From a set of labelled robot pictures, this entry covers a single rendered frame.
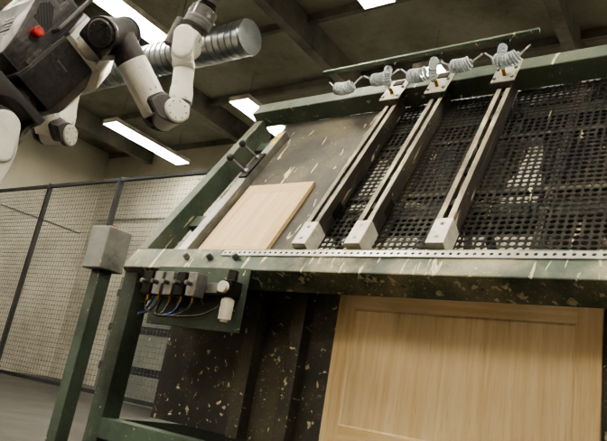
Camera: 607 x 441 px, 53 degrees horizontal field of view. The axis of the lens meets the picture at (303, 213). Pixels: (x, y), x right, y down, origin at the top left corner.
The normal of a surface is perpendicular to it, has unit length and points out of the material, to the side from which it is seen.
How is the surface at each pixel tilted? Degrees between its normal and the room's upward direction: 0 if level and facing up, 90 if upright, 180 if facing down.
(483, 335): 90
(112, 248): 90
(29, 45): 90
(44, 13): 90
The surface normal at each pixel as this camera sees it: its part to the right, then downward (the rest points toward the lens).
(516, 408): -0.55, -0.33
